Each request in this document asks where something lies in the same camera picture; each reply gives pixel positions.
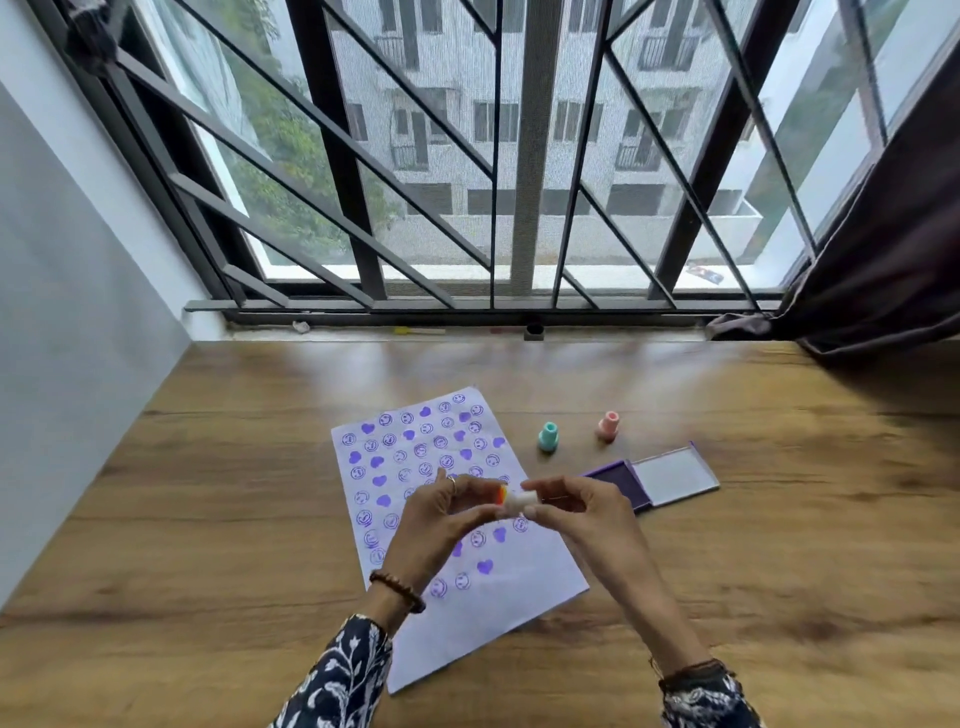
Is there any black metal window grille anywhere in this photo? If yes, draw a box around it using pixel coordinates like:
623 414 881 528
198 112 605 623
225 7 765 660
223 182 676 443
26 0 960 328

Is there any dark cloth tied to grille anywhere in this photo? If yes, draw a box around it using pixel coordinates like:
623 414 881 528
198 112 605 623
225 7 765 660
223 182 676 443
63 0 135 78

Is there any dark brown curtain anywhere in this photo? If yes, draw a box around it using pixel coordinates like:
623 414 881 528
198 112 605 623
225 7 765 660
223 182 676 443
705 41 960 369

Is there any grey apartment building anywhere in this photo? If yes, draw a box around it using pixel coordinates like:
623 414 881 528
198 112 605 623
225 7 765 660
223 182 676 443
322 0 766 267

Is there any person's left hand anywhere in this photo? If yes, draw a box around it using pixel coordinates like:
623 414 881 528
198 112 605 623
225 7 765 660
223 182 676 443
381 468 505 598

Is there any brown beaded bracelet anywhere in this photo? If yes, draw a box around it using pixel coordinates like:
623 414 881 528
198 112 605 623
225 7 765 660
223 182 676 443
368 570 427 615

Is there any white paper with purple stamps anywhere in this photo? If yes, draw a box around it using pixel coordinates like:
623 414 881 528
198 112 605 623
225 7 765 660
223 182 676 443
330 386 591 695

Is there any green tree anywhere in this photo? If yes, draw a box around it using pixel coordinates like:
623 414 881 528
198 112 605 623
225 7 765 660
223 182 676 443
202 0 402 264

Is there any purple ink pad case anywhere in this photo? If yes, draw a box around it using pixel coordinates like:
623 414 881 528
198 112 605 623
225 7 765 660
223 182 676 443
581 441 721 516

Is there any person's left forearm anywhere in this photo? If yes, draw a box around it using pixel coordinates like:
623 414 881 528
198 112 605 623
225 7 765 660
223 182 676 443
270 576 421 728

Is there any thin dark wrist bracelet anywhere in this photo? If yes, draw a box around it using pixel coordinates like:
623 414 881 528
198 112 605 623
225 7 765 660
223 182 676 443
651 657 727 693

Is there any person's right hand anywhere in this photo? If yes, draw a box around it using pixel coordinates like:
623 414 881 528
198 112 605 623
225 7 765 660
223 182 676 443
521 474 652 601

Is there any person's right forearm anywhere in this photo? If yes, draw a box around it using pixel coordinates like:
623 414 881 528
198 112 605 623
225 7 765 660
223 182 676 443
611 579 766 728

